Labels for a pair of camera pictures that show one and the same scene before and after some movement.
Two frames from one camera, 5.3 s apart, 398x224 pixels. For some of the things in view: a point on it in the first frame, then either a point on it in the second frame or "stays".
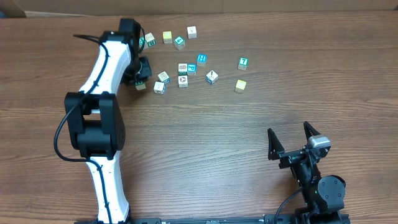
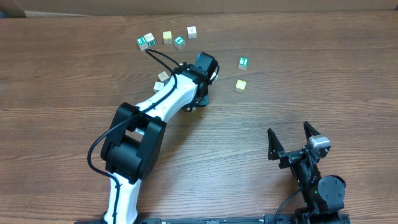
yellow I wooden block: x=240 y=86 stays
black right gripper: x=290 y=157 stays
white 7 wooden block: x=158 y=87 stays
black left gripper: x=146 y=69 -> x=203 y=98
